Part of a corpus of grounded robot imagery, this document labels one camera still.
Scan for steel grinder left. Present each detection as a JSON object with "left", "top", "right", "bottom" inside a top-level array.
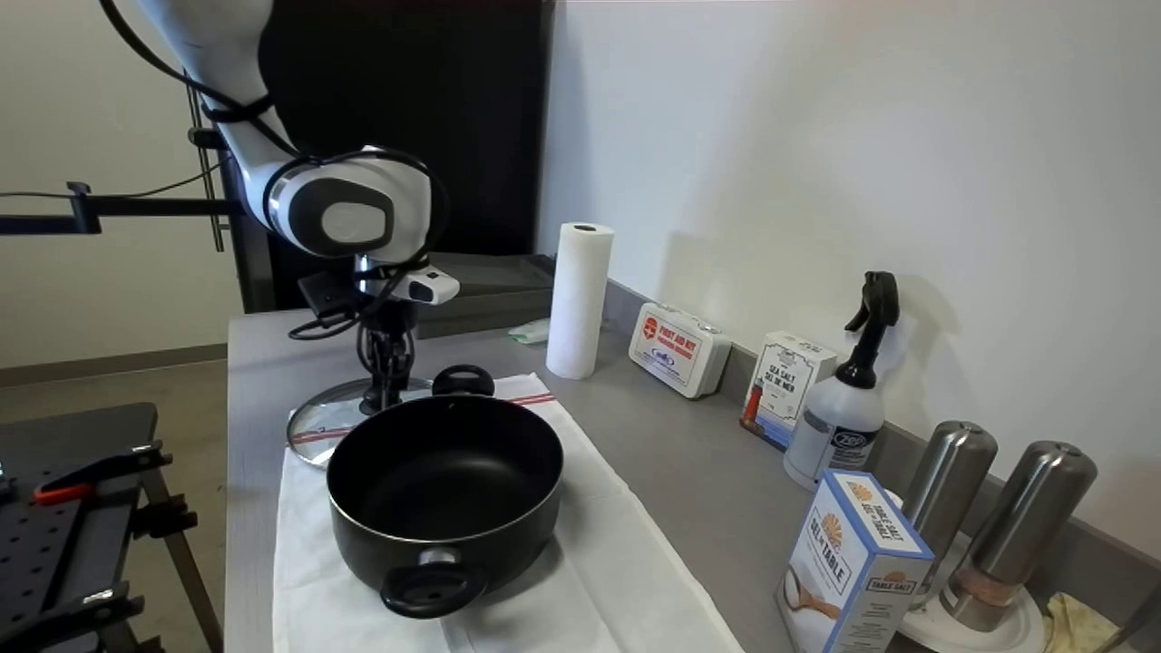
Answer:
[{"left": 903, "top": 419, "right": 996, "bottom": 559}]

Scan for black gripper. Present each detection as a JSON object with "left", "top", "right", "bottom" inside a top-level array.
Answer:
[{"left": 354, "top": 257, "right": 413, "bottom": 413}]

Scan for black camera on boom arm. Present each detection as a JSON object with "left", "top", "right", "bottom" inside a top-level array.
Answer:
[{"left": 0, "top": 186, "right": 235, "bottom": 235}]

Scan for black red clamp tool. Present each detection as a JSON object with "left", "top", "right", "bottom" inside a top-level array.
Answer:
[{"left": 33, "top": 442, "right": 167, "bottom": 507}]

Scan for spray bottle black trigger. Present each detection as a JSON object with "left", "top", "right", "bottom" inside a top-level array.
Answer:
[{"left": 785, "top": 270, "right": 901, "bottom": 484}]

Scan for white paper towel roll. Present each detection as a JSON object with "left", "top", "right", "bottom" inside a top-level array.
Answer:
[{"left": 549, "top": 220, "right": 614, "bottom": 382}]

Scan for glass pot lid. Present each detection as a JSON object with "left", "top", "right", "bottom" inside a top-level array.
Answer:
[{"left": 288, "top": 378, "right": 384, "bottom": 469}]

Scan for white plate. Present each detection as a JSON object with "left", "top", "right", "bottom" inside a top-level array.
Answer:
[{"left": 901, "top": 586, "right": 1047, "bottom": 653}]

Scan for white red carton box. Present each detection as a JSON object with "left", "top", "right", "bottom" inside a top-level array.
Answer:
[{"left": 739, "top": 328, "right": 839, "bottom": 451}]

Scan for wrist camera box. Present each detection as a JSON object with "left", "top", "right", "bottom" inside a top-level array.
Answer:
[{"left": 392, "top": 263, "right": 461, "bottom": 303}]

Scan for white first aid box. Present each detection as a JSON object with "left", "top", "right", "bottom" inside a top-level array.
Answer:
[{"left": 629, "top": 302, "right": 728, "bottom": 399}]

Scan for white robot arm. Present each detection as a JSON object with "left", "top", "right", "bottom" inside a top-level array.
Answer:
[{"left": 99, "top": 0, "right": 436, "bottom": 303}]

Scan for black cooking pot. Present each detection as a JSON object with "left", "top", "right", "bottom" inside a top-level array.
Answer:
[{"left": 328, "top": 362, "right": 567, "bottom": 619}]

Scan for steel grinder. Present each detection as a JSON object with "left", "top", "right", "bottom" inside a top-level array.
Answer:
[
  {"left": 903, "top": 419, "right": 996, "bottom": 559},
  {"left": 943, "top": 437, "right": 1097, "bottom": 609}
]

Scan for steel grinder right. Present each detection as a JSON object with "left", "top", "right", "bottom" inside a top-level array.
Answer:
[{"left": 943, "top": 437, "right": 1097, "bottom": 609}]

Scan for white orange carton box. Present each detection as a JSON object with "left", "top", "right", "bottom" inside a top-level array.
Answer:
[{"left": 780, "top": 472, "right": 931, "bottom": 653}]

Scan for white kitchen cloth red stripes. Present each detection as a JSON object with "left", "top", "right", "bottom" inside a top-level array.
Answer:
[{"left": 271, "top": 372, "right": 742, "bottom": 653}]

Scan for black perforated work table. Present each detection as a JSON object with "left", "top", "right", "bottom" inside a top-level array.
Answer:
[{"left": 0, "top": 401, "right": 222, "bottom": 653}]

